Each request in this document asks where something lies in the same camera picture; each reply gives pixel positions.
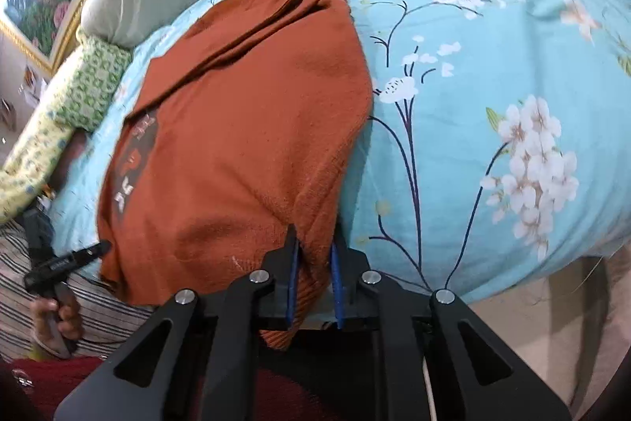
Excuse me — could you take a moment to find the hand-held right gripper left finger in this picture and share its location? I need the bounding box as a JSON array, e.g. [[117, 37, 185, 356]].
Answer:
[[53, 224, 301, 421]]

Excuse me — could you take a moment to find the blue floral bedsheet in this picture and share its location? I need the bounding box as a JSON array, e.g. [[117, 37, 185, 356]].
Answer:
[[49, 0, 631, 328]]

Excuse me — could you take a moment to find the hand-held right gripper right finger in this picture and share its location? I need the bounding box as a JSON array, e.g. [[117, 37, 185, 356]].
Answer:
[[330, 225, 573, 421]]

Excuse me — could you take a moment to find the white cord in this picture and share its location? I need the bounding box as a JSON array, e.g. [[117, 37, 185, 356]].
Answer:
[[423, 362, 439, 421]]

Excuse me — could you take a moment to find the dark red cloth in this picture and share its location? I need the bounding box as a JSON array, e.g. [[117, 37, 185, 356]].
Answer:
[[0, 354, 346, 421]]

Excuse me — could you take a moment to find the orange printed shirt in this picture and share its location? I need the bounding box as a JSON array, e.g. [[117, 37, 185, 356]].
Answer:
[[97, 0, 374, 353]]

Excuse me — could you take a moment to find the green patterned pillow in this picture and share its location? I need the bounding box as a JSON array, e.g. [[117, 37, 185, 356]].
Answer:
[[0, 29, 134, 225]]

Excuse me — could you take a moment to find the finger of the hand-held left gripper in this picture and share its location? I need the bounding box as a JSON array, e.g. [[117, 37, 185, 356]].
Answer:
[[74, 240, 112, 265]]

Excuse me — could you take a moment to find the striped grey cloth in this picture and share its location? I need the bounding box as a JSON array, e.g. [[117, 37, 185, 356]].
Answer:
[[0, 218, 155, 363]]

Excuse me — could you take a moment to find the person's left hand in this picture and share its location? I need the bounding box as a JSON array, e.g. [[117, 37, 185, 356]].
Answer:
[[30, 282, 86, 359]]

